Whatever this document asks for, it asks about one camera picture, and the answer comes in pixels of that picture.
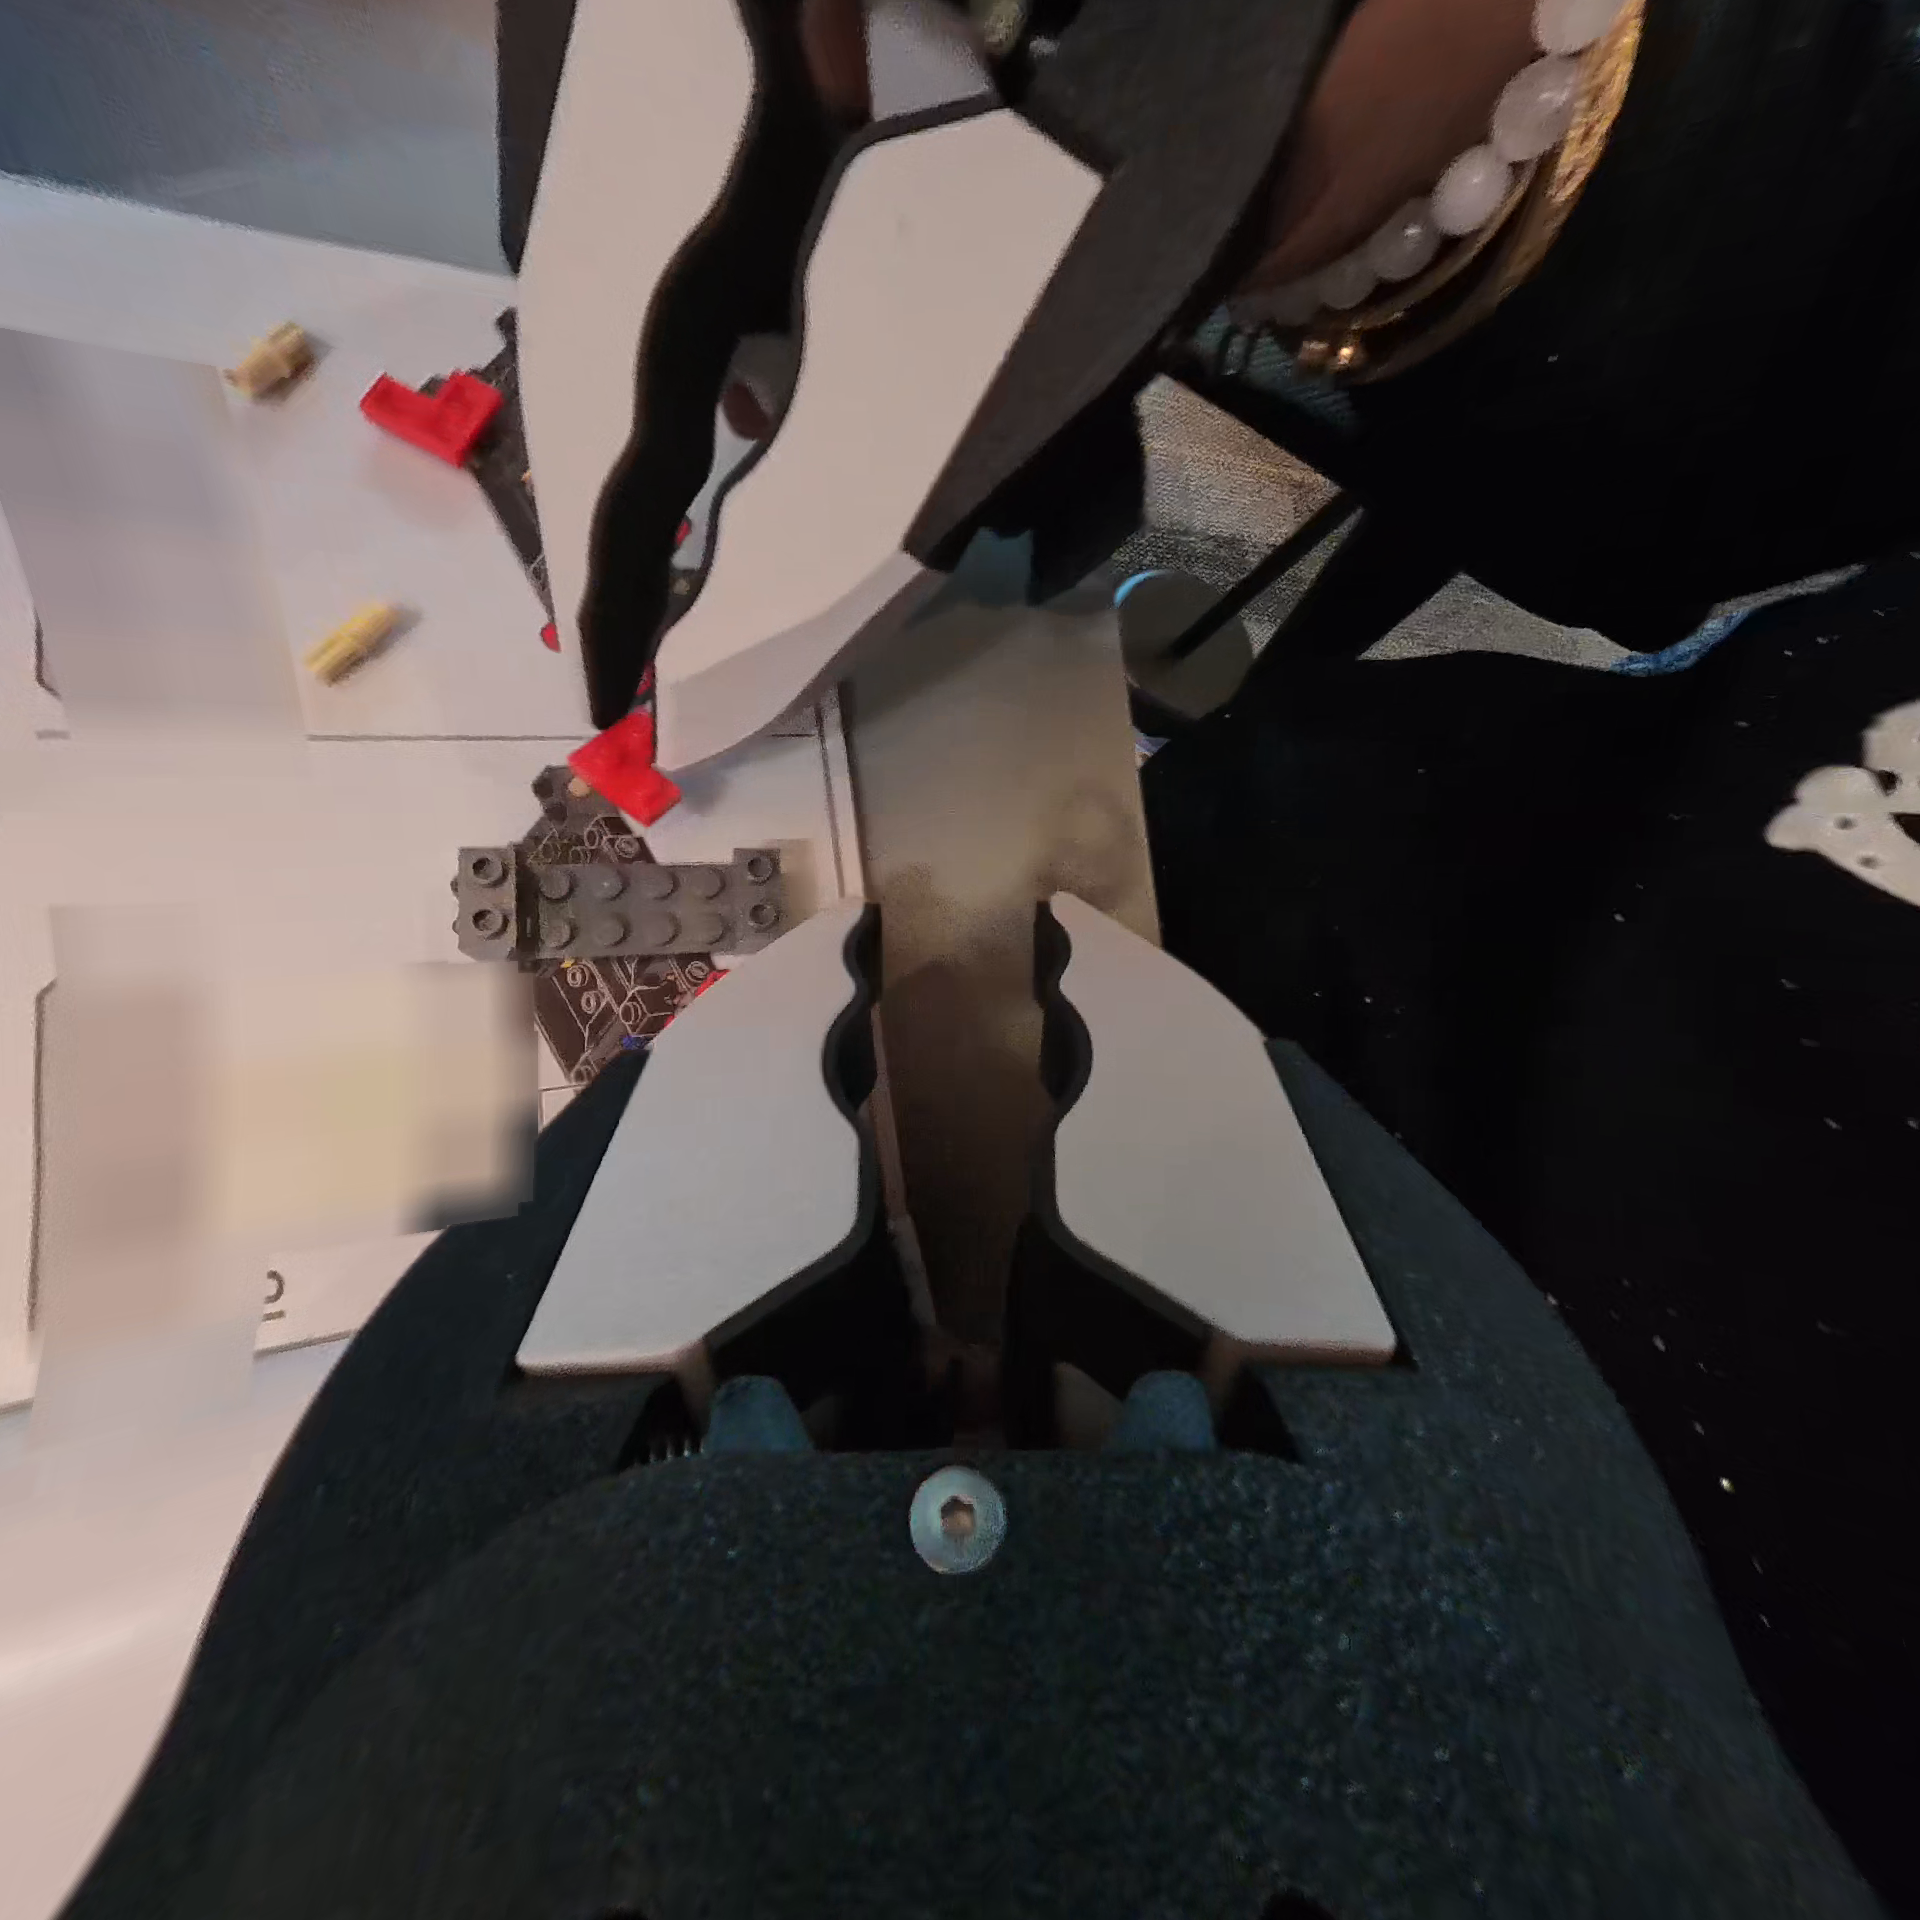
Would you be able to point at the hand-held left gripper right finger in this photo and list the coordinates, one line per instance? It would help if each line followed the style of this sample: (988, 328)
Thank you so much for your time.
(1201, 1172)

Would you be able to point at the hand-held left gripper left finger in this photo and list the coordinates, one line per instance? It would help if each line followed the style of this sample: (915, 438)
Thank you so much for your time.
(704, 1184)

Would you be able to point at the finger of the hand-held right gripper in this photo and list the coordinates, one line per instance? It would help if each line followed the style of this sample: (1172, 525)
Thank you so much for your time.
(616, 225)
(900, 347)

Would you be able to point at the red lego bracket piece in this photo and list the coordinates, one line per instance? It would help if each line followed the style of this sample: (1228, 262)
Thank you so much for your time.
(428, 408)

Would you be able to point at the dark grey lego assembly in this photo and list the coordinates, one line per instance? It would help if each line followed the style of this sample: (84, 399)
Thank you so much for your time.
(646, 893)

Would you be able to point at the small red lego plate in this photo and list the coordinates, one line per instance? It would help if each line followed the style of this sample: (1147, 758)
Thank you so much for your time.
(628, 765)

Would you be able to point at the person's right forearm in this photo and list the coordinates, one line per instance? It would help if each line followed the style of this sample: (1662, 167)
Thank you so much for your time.
(1723, 301)

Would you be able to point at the tan lego peg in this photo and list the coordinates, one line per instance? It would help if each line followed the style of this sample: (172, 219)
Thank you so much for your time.
(268, 357)
(352, 643)

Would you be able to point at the lego instruction booklet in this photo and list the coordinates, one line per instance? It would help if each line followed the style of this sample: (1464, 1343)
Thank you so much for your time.
(420, 676)

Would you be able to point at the person's right hand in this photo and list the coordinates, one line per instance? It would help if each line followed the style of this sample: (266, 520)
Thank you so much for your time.
(1366, 135)

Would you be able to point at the person's black printed clothing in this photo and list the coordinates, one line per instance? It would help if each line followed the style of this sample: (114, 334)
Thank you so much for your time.
(1576, 1051)

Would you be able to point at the round grey chair caster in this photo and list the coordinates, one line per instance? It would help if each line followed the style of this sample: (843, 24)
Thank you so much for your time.
(1185, 662)

